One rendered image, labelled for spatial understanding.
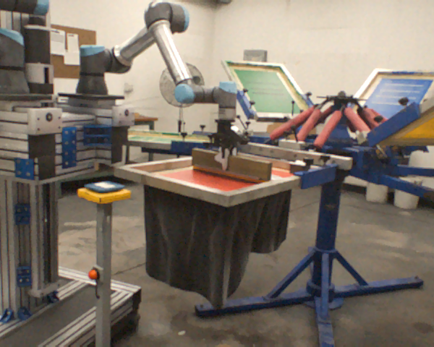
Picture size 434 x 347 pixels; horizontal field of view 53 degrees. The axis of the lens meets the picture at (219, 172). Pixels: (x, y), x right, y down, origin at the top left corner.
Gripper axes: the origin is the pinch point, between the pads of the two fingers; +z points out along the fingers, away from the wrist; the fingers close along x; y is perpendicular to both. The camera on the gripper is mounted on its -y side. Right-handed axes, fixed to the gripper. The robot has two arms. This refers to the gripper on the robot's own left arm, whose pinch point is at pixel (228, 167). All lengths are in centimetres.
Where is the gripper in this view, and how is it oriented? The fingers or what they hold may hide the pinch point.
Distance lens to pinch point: 183.5
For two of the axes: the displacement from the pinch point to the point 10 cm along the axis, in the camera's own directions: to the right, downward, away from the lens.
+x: -6.3, 1.1, -7.7
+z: -0.3, 9.9, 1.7
